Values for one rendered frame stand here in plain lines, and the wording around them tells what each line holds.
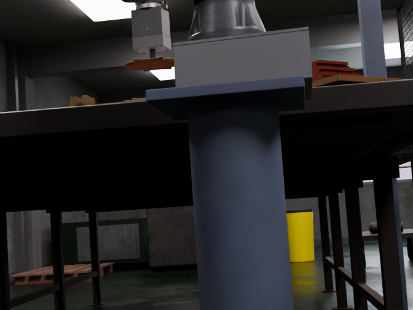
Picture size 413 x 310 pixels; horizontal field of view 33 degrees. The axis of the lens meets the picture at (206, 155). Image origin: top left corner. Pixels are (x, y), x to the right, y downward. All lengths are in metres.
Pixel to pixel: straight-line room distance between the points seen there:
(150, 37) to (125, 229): 7.88
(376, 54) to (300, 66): 2.42
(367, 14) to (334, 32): 5.30
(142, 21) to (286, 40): 0.70
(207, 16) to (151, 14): 0.57
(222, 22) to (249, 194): 0.31
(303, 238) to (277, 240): 7.65
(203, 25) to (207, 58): 0.08
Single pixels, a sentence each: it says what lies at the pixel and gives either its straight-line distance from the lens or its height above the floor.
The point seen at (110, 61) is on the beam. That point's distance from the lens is 9.23.
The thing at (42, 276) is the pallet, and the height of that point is 0.08.
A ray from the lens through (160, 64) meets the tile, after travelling 1.84.
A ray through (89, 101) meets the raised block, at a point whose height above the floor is 0.95.
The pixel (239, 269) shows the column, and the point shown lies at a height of 0.55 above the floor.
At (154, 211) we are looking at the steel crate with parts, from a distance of 7.94.
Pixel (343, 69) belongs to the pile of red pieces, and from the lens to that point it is 2.60.
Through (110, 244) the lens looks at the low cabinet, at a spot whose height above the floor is 0.35.
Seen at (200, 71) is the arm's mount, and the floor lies 0.90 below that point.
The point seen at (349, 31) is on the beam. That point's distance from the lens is 8.98.
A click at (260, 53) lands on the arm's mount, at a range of 1.22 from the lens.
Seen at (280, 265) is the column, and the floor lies 0.55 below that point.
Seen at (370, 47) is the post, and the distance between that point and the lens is 3.63.
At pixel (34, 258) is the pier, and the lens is 9.35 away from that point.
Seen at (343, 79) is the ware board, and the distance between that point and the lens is 2.14.
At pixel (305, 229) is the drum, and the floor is 0.40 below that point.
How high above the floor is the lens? 0.65
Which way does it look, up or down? 5 degrees up
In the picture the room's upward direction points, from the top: 4 degrees counter-clockwise
